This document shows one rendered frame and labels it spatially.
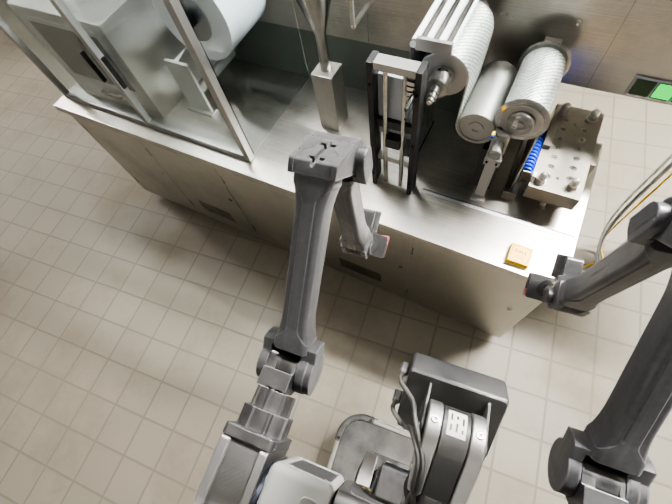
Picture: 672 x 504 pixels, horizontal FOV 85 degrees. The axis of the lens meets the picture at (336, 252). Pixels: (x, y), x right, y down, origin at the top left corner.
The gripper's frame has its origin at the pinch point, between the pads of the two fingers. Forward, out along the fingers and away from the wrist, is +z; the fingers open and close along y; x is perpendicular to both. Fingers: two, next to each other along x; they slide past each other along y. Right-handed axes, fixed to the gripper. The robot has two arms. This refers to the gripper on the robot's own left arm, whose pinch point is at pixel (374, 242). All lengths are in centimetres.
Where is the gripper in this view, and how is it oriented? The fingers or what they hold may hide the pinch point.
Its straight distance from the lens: 119.5
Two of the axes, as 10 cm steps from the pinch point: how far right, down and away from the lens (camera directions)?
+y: -9.3, -2.5, 2.5
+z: 2.7, -0.5, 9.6
